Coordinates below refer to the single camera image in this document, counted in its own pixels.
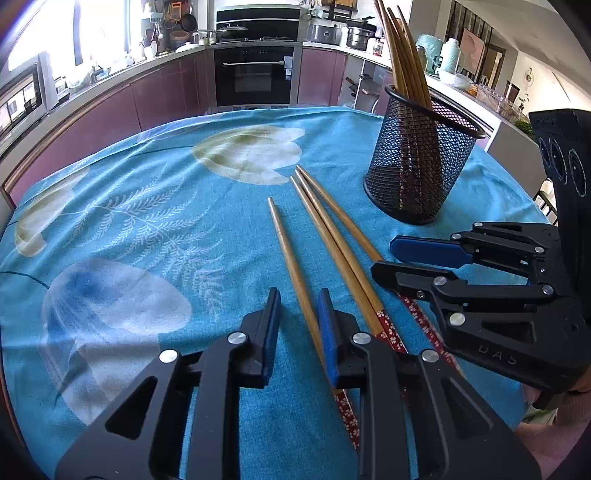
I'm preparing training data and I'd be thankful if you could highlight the black mesh utensil cup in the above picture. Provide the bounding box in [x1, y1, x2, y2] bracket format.
[363, 85, 486, 225]

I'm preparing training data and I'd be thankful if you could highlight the plain bamboo chopstick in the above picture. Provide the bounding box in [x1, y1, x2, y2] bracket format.
[267, 197, 360, 452]

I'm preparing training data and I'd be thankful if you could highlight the pink sleeve forearm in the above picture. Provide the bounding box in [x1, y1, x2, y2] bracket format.
[515, 370, 590, 479]

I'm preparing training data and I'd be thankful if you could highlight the mint green thermos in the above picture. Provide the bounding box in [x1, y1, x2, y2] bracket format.
[441, 38, 461, 74]

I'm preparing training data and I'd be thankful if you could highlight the blue floral tablecloth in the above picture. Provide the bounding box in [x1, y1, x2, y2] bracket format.
[1, 107, 544, 479]

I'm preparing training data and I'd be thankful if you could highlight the steel stock pot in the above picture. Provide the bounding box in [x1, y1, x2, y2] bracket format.
[346, 16, 378, 51]

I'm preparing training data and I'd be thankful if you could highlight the silver rice cooker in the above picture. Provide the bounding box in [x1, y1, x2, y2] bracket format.
[307, 23, 342, 45]

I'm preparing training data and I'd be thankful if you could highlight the black range hood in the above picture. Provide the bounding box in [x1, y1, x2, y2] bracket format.
[215, 5, 301, 41]

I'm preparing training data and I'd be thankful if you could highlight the black built-in oven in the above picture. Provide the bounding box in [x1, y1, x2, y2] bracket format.
[208, 40, 303, 110]

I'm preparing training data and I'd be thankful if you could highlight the black wok with lid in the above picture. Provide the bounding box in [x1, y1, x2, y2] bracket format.
[216, 24, 249, 42]

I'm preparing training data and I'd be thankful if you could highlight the white microwave oven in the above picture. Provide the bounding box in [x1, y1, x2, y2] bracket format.
[0, 52, 58, 153]

